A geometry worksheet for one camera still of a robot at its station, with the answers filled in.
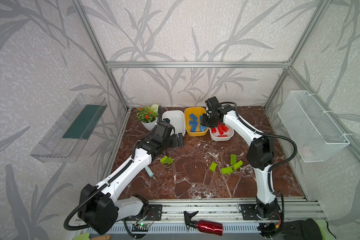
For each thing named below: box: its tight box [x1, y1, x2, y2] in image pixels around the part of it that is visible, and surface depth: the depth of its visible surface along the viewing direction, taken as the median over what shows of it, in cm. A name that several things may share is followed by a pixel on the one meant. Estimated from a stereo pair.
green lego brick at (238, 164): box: [233, 160, 244, 170], surface depth 89 cm
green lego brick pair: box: [160, 155, 174, 165], surface depth 93 cm
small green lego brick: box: [209, 161, 218, 172], surface depth 90 cm
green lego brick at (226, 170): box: [221, 166, 233, 175], surface depth 88 cm
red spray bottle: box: [183, 210, 223, 236], surface depth 69 cm
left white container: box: [161, 110, 186, 136], surface depth 112 cm
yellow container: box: [184, 106, 209, 137], surface depth 110 cm
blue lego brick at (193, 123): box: [189, 120, 198, 127], surface depth 110 cm
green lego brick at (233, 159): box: [230, 154, 237, 165], surface depth 93 cm
